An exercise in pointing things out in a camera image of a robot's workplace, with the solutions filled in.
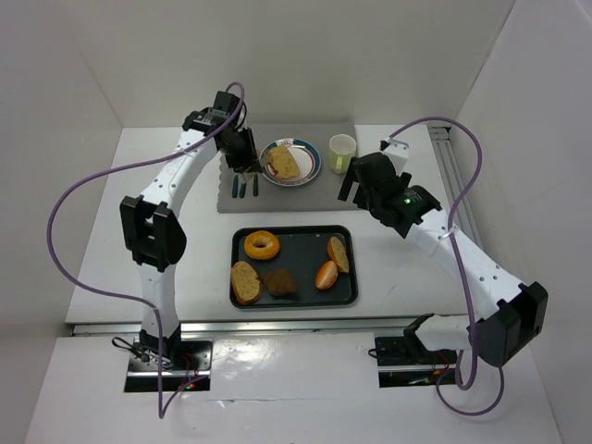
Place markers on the gold fork green handle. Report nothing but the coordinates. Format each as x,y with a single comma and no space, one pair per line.
243,181

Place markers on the white plate teal rim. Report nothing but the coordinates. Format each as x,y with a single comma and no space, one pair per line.
306,156

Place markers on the aluminium rail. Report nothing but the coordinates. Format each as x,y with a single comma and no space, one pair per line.
380,325
453,183

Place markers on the oval seeded bread slice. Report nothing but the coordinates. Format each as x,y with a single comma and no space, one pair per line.
245,283

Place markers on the metal food tongs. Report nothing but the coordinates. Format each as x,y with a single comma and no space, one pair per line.
261,162

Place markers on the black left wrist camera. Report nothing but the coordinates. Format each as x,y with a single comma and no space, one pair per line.
226,102

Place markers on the small seeded bread slice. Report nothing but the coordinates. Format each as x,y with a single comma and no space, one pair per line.
338,254

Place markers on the gold spoon green handle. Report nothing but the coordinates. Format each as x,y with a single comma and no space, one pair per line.
235,188

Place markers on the orange bread roll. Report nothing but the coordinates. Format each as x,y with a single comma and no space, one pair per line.
327,275

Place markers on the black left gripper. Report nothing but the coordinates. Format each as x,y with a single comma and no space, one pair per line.
245,163

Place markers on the orange glazed donut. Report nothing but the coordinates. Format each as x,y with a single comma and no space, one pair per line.
261,245

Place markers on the black rectangular tray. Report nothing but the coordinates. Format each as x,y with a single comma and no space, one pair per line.
303,250

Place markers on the aluminium rail front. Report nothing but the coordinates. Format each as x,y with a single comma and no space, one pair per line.
380,325

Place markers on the dark brown chocolate bread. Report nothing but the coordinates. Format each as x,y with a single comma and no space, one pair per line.
280,283

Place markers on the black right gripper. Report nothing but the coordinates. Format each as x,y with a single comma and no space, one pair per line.
359,186

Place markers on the pale green mug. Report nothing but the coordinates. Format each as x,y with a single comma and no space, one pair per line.
342,149

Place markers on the grey placemat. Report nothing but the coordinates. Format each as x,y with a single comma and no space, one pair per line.
320,194

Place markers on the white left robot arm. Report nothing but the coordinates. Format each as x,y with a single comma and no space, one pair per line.
151,228

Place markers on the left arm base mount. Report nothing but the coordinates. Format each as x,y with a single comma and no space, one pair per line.
191,369

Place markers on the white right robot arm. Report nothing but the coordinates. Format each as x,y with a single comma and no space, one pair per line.
503,315

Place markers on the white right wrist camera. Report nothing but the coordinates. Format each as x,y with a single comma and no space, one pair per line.
397,152

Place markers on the aluminium rail right side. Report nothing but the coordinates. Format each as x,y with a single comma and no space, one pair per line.
453,183

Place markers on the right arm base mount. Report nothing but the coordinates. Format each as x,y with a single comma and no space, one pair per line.
398,366

